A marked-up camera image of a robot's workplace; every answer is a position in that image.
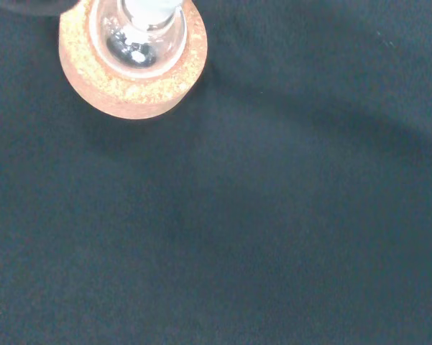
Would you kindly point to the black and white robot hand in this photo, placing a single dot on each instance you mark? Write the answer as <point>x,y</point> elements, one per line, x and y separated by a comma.
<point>21,5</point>

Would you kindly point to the glass round-bottom flask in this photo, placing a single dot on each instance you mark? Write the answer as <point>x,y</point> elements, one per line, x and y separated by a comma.
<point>140,54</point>

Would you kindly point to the black bench cloth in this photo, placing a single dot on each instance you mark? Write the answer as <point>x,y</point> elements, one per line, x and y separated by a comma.
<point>237,215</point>

